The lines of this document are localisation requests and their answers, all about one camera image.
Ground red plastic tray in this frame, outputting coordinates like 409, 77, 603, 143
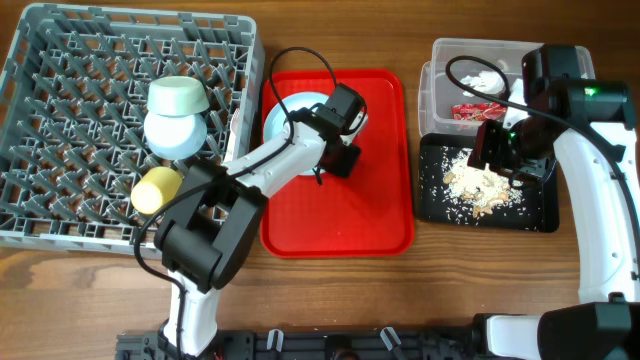
260, 68, 415, 258

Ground grey plastic dishwasher rack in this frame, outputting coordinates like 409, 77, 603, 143
1, 3, 265, 254

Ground green bowl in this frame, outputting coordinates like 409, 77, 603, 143
147, 76, 210, 117

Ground rice and peanut scraps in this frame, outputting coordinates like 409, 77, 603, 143
442, 149, 523, 219

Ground light blue small bowl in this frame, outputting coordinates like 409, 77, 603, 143
143, 113, 207, 161

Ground white plastic fork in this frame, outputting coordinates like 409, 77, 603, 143
227, 109, 240, 153

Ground red snack wrapper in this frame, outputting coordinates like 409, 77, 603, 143
451, 102, 507, 122

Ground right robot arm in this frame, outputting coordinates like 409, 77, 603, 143
469, 45, 639, 359

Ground light blue plate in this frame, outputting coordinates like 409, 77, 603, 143
262, 91, 369, 177

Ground black plastic tray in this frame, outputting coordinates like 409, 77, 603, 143
417, 133, 559, 232

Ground clear plastic bin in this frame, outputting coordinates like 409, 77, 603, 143
418, 38, 595, 137

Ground crumpled white tissue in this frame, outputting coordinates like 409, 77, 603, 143
460, 70, 505, 95

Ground yellow plastic cup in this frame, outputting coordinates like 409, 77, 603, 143
130, 166, 182, 215

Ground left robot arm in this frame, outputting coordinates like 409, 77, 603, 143
154, 83, 366, 359

